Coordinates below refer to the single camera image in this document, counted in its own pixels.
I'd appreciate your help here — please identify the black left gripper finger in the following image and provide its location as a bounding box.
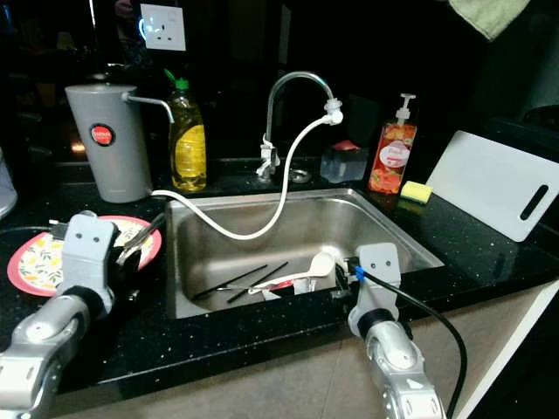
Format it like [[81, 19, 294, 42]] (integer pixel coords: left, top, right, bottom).
[[131, 212, 167, 263]]

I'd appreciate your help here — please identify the white ceramic spoon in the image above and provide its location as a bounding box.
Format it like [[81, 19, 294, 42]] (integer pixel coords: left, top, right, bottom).
[[246, 251, 336, 293]]

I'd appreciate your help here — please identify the stainless steel sink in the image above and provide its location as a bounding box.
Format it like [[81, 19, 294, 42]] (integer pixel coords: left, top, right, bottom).
[[168, 186, 446, 320]]

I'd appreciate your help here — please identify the black chopstick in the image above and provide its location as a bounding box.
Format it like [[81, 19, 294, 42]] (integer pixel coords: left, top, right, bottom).
[[194, 264, 268, 298], [225, 262, 289, 305]]

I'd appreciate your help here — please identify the pink floral plate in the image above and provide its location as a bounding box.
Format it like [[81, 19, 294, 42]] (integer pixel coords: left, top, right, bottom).
[[7, 215, 163, 298]]

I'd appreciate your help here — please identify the grey water filter canister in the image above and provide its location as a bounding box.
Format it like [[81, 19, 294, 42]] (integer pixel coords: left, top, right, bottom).
[[66, 83, 176, 204]]

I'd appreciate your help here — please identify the yellow dish soap bottle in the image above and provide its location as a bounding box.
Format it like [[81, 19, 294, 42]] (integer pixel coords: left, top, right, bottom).
[[164, 68, 208, 194]]

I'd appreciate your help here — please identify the metal spoon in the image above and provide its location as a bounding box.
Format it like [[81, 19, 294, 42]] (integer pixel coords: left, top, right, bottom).
[[210, 284, 272, 293]]

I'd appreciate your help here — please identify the beige cabinet front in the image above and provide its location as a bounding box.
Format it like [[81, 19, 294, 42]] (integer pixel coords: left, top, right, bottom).
[[52, 279, 559, 419]]

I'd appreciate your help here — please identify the yellow sponge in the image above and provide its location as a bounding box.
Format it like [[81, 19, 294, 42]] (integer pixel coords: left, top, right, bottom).
[[400, 180, 434, 206]]

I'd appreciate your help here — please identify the clear plastic container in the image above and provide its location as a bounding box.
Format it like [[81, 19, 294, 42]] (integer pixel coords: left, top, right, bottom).
[[320, 144, 369, 184]]

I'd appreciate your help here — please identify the red hand soap pump bottle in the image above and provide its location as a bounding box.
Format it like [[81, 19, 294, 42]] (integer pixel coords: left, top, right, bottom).
[[367, 93, 418, 195]]

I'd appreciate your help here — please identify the white rounded container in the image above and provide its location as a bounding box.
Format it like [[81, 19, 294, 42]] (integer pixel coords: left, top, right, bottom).
[[0, 157, 20, 219]]

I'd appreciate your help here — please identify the chrome gooseneck faucet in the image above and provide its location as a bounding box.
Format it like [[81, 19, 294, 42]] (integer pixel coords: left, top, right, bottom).
[[258, 70, 342, 182]]

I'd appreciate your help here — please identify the white cutting board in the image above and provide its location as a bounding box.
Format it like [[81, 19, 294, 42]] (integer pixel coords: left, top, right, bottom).
[[424, 131, 559, 243]]

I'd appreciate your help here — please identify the green towel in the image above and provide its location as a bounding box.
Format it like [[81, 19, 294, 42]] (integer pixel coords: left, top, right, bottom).
[[447, 0, 530, 41]]

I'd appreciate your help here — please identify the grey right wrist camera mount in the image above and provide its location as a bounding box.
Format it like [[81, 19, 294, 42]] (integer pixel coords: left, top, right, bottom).
[[352, 243, 403, 317]]

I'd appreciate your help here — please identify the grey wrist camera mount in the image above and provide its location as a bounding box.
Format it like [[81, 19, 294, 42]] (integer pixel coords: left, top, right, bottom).
[[352, 243, 403, 317], [65, 212, 120, 293]]

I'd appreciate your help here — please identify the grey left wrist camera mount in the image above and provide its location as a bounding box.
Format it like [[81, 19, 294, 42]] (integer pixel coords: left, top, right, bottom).
[[65, 212, 120, 293]]

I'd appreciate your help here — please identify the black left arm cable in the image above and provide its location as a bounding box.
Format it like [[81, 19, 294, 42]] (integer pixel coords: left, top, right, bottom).
[[0, 218, 72, 244]]

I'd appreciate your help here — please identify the white flexible hose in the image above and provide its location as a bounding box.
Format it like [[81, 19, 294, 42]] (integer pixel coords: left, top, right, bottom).
[[153, 113, 335, 240]]

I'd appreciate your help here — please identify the white faucet hose adapter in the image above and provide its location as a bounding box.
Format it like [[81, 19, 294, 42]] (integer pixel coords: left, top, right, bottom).
[[323, 96, 347, 126]]

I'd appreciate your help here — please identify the white wall socket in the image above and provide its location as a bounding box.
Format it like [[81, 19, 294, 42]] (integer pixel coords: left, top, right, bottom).
[[141, 3, 187, 52]]

